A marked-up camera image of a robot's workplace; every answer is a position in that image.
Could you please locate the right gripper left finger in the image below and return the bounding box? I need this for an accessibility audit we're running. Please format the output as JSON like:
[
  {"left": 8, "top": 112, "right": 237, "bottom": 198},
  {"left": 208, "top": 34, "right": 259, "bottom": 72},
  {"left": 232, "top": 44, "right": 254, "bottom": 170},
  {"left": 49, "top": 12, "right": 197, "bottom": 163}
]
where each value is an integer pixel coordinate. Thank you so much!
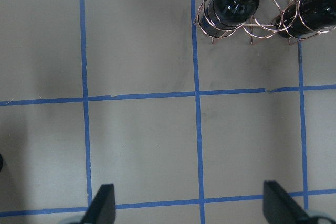
[{"left": 80, "top": 184, "right": 116, "bottom": 224}]

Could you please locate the copper wire bottle basket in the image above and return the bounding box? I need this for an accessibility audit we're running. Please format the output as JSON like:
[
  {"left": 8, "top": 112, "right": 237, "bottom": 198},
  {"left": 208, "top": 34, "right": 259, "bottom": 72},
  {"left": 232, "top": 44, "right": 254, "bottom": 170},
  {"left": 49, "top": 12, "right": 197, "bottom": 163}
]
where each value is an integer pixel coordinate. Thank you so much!
[{"left": 193, "top": 0, "right": 336, "bottom": 45}]

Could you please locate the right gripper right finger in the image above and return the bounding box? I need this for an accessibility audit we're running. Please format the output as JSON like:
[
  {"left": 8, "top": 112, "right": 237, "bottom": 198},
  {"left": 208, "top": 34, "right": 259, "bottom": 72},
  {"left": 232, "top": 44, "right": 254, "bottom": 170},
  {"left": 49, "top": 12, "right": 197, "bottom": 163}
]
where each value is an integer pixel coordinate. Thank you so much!
[{"left": 263, "top": 180, "right": 310, "bottom": 224}]

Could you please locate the dark wine bottle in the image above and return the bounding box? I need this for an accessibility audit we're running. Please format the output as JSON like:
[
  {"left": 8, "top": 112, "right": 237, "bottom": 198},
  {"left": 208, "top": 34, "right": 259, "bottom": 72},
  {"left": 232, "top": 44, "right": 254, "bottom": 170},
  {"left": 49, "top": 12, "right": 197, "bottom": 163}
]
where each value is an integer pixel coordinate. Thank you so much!
[
  {"left": 198, "top": 0, "right": 260, "bottom": 38},
  {"left": 274, "top": 0, "right": 335, "bottom": 38}
]

